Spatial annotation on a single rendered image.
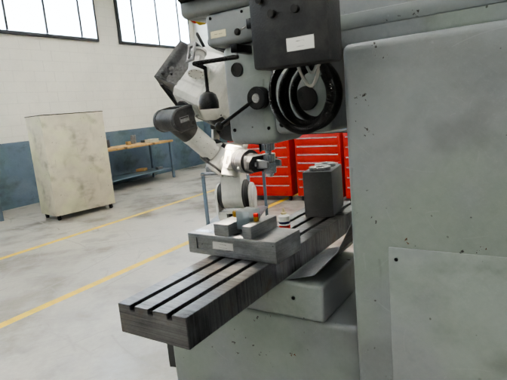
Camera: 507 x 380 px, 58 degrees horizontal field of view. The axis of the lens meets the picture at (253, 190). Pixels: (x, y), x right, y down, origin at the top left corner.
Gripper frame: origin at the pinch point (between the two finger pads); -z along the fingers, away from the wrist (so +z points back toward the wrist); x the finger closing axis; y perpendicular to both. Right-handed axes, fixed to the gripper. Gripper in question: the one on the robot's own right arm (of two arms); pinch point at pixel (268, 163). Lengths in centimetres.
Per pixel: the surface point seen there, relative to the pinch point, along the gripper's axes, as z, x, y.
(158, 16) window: 969, 438, -255
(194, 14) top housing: 11, -17, -50
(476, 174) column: -71, 3, -1
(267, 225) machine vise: -11.2, -11.3, 17.5
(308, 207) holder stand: 12.3, 27.9, 23.0
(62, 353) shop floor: 170, -45, 125
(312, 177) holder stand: 10.1, 29.4, 10.5
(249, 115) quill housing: -3.5, -9.3, -17.0
